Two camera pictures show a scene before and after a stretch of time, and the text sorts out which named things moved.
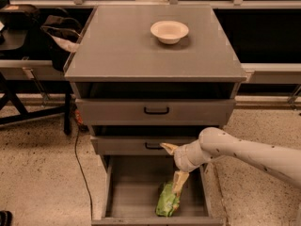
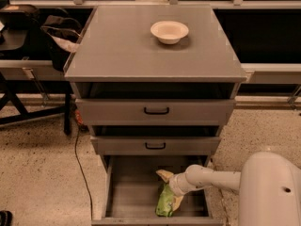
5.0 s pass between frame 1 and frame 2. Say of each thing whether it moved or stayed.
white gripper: moved
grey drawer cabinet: stayed
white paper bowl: stayed
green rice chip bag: stayed
